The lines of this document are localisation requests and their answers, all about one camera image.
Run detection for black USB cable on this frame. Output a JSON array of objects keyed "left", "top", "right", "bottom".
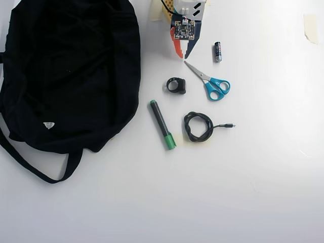
[{"left": 183, "top": 111, "right": 236, "bottom": 143}]

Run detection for thin black camera cable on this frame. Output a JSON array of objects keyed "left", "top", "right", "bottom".
[{"left": 161, "top": 0, "right": 183, "bottom": 18}]

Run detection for masking tape strip beside base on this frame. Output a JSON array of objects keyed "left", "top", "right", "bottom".
[{"left": 151, "top": 0, "right": 164, "bottom": 21}]

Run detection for yellow perforated robot base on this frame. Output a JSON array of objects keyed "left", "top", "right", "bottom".
[{"left": 160, "top": 0, "right": 178, "bottom": 24}]

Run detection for black AA battery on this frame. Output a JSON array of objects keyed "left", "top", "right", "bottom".
[{"left": 213, "top": 41, "right": 224, "bottom": 63}]

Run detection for black marker with green cap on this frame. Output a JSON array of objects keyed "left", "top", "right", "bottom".
[{"left": 148, "top": 99, "right": 177, "bottom": 151}]

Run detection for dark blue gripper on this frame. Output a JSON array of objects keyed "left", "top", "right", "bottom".
[{"left": 170, "top": 19, "right": 204, "bottom": 60}]

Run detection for bare camera circuit board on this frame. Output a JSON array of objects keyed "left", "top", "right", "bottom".
[{"left": 170, "top": 19, "right": 197, "bottom": 41}]

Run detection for long masking tape strip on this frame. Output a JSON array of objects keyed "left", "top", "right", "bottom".
[{"left": 176, "top": 134, "right": 212, "bottom": 149}]

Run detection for black fabric bag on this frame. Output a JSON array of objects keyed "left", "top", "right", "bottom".
[{"left": 0, "top": 0, "right": 142, "bottom": 185}]

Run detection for blue-handled scissors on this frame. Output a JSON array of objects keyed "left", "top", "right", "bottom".
[{"left": 184, "top": 60, "right": 231, "bottom": 102}]

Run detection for black plastic ring clip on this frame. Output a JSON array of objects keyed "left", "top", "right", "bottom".
[{"left": 166, "top": 76, "right": 187, "bottom": 96}]

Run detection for torn masking tape piece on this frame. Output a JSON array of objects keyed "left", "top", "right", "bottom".
[{"left": 303, "top": 14, "right": 319, "bottom": 45}]

